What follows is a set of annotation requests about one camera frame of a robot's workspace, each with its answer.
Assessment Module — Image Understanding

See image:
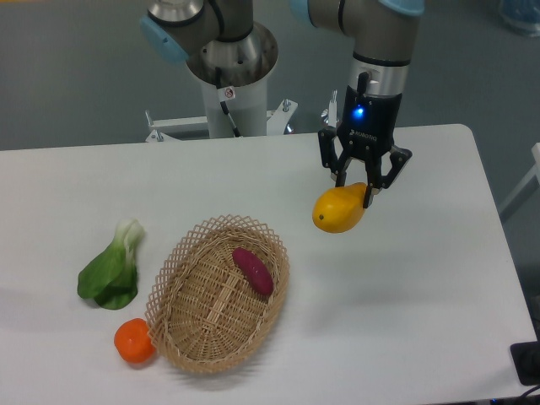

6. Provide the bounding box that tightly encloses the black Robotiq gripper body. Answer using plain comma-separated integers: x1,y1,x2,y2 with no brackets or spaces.
337,86,402,161

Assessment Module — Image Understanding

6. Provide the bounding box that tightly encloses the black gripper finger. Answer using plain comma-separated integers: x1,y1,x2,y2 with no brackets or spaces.
363,145,413,210
317,127,354,187

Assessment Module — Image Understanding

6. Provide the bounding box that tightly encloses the yellow mango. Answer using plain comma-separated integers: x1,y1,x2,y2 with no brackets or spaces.
311,182,367,234

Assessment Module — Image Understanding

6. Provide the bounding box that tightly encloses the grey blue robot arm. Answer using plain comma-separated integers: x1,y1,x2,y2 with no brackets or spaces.
140,1,424,207

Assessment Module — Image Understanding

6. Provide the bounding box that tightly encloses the woven wicker basket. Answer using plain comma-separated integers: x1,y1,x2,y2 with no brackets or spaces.
145,214,289,374

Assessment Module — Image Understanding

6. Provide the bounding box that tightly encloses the purple sweet potato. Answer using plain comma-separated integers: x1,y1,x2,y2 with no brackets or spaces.
232,247,273,296

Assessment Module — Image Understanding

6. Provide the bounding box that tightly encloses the blue object top right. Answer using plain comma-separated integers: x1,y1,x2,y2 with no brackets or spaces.
498,0,539,37

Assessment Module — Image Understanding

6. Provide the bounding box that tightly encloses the black device at table edge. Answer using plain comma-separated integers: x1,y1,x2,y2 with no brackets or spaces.
510,341,539,386

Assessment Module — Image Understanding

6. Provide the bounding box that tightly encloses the green bok choy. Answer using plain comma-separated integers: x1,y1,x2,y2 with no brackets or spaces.
77,219,145,311

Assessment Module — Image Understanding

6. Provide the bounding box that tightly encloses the orange tangerine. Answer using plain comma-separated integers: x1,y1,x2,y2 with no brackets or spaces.
114,318,155,364

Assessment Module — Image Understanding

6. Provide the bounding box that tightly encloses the white frame at right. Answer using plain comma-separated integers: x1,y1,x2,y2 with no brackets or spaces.
498,143,539,224

